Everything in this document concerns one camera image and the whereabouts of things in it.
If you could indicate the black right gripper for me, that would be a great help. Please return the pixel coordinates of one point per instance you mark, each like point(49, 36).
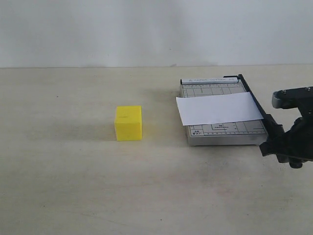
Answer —
point(294, 146)

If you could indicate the white paper sheet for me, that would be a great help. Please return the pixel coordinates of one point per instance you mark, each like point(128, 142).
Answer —
point(216, 109)

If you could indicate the black cutter blade lever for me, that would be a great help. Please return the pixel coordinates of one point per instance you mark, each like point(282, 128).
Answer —
point(288, 147)

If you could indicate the yellow foam cube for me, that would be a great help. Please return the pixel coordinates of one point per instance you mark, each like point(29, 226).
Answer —
point(128, 123)

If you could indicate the grey paper cutter base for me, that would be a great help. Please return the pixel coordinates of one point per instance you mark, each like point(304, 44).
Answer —
point(235, 133)

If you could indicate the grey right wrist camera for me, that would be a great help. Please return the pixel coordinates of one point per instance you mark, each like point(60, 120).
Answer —
point(301, 98)

